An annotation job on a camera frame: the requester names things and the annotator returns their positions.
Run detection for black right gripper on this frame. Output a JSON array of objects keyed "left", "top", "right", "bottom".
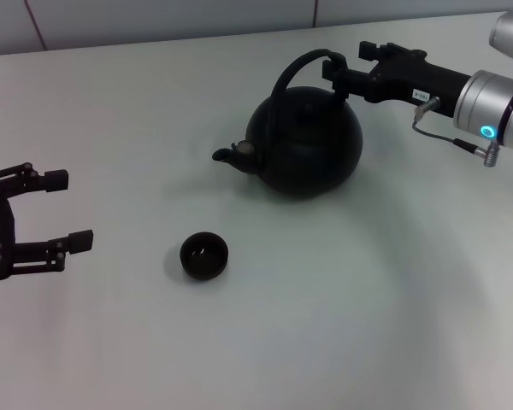
[{"left": 322, "top": 40, "right": 474, "bottom": 119}]

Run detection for small dark teacup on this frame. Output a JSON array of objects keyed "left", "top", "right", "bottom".
[{"left": 179, "top": 231, "right": 231, "bottom": 282}]

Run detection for black round teapot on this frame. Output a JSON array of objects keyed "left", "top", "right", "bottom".
[{"left": 211, "top": 49, "right": 363, "bottom": 202}]

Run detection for grey right gripper cable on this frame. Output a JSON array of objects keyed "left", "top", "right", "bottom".
[{"left": 411, "top": 96, "right": 504, "bottom": 169}]

